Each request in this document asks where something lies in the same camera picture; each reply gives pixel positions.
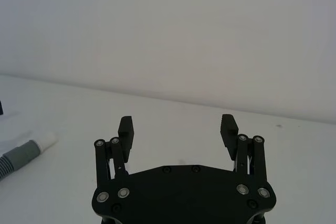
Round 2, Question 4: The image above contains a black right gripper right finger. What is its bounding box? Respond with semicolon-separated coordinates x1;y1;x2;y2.
220;113;269;182

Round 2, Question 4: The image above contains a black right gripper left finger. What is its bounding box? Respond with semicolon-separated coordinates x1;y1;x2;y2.
93;115;135;187

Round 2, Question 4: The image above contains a grey ribbed hose, white tip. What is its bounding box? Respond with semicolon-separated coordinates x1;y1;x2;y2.
0;131;58;182

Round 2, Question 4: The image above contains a white table cloth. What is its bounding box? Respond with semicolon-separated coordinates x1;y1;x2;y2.
0;73;336;224

